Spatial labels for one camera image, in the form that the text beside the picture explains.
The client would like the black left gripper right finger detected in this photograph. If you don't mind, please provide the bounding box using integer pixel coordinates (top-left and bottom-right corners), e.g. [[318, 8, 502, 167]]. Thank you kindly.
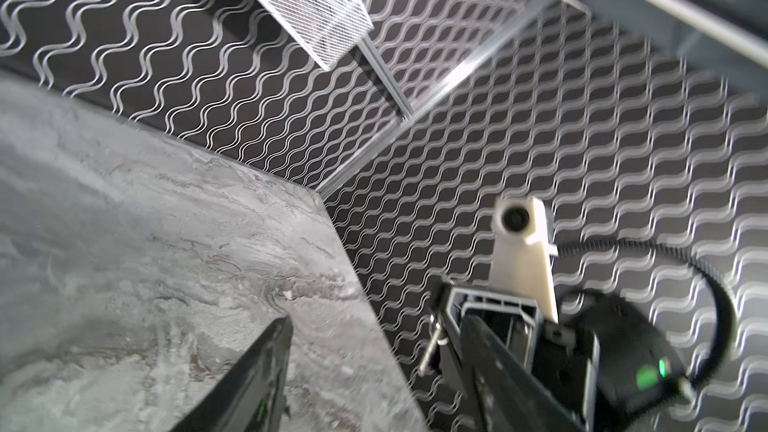
[[460, 316, 584, 431]]

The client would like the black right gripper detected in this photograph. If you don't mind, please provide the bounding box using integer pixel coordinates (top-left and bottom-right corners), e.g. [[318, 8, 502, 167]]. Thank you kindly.
[[433, 283, 600, 431]]

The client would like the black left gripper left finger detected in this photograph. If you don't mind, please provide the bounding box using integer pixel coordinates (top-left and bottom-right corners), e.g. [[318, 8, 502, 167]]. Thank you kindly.
[[173, 316, 293, 432]]

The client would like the small silver key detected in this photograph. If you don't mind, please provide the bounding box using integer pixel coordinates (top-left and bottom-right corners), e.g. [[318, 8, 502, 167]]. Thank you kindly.
[[417, 315, 446, 377]]

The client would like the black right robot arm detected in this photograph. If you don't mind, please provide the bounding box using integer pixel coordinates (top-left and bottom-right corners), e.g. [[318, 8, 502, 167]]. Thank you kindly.
[[421, 238, 738, 431]]

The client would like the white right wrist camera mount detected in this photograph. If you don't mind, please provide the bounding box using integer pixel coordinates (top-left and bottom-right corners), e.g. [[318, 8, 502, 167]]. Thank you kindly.
[[488, 196, 559, 323]]

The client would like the aluminium horizontal back rail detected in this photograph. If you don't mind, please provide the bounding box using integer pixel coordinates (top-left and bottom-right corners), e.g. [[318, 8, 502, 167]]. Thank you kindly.
[[357, 36, 414, 121]]

